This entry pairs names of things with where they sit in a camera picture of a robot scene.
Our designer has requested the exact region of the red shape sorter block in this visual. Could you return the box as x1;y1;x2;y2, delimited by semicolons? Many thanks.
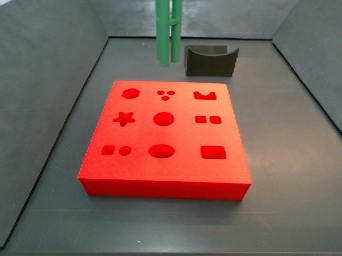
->
78;81;253;201

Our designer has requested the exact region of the dark grey curved block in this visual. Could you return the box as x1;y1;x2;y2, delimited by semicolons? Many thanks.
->
185;45;240;77

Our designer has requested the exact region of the green three prong peg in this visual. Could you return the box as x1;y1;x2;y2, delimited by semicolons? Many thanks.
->
155;0;184;67

